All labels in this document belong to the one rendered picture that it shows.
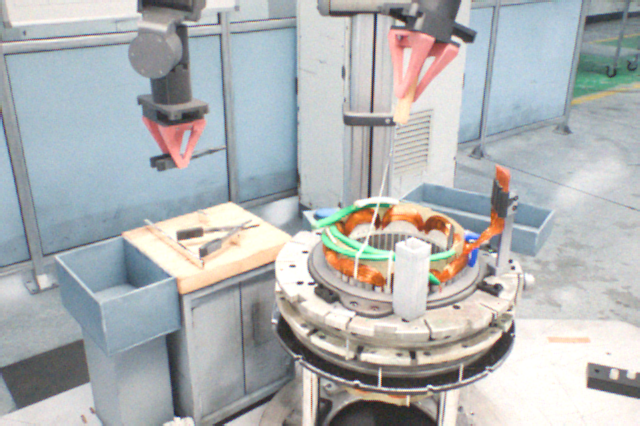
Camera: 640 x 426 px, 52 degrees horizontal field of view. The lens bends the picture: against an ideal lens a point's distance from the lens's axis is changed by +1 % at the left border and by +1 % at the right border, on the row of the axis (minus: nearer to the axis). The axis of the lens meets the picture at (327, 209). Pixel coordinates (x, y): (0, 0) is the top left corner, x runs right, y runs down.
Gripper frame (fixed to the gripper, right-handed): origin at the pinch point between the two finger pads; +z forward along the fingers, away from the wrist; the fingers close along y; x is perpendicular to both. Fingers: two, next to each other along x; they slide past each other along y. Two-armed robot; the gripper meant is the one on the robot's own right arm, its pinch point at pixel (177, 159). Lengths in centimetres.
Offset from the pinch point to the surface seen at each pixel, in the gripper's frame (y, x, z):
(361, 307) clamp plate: 38.0, 2.7, 8.0
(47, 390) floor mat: -115, 3, 119
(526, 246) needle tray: 35, 43, 14
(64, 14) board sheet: -187, 52, 4
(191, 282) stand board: 13.2, -6.0, 12.9
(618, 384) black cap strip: 50, 53, 38
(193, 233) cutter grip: 5.8, -1.3, 9.7
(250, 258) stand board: 13.3, 3.7, 12.4
